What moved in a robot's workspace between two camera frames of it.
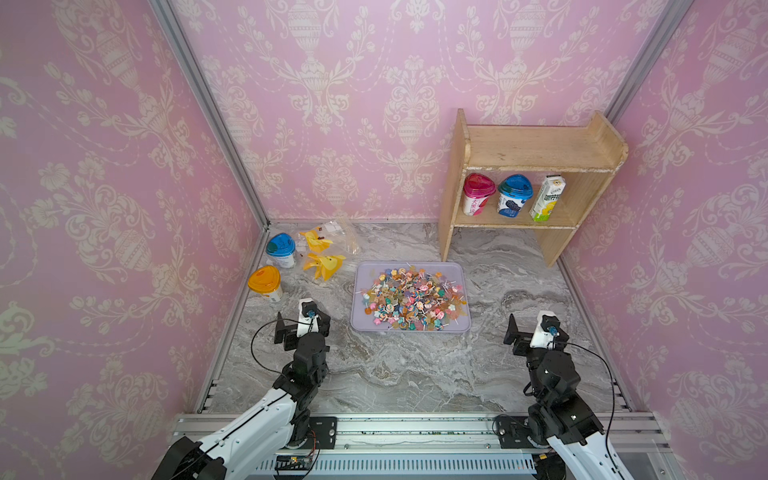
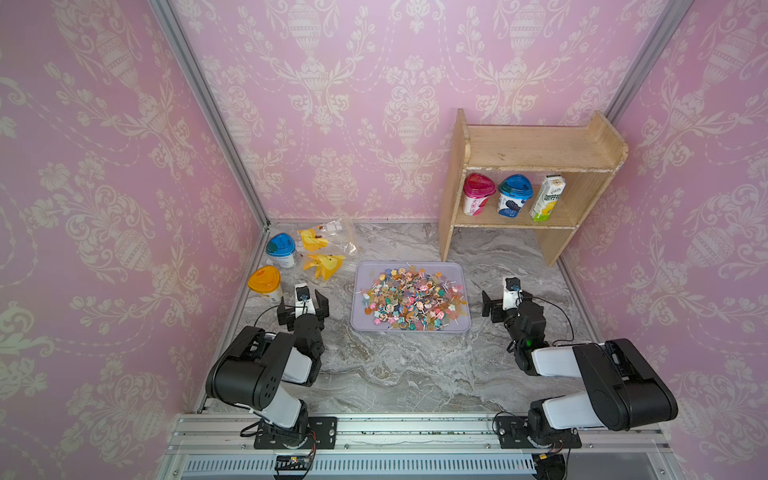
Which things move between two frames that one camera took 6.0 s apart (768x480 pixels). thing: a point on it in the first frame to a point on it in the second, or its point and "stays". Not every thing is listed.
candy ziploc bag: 323,268 stays
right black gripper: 515,336 to 499,311
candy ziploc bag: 330,236 stays
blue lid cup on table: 281,247 stays
